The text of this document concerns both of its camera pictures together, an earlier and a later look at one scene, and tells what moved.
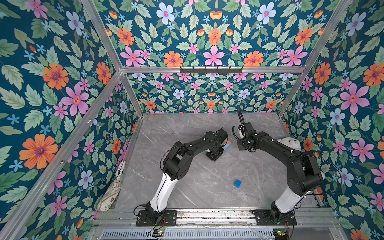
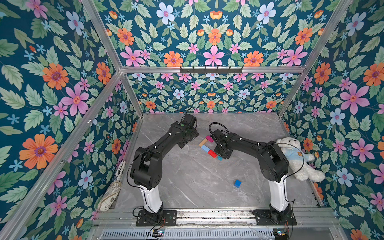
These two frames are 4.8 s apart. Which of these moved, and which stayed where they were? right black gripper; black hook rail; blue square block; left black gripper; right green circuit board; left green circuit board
Moved: right black gripper; left black gripper
Stayed: black hook rail; blue square block; right green circuit board; left green circuit board
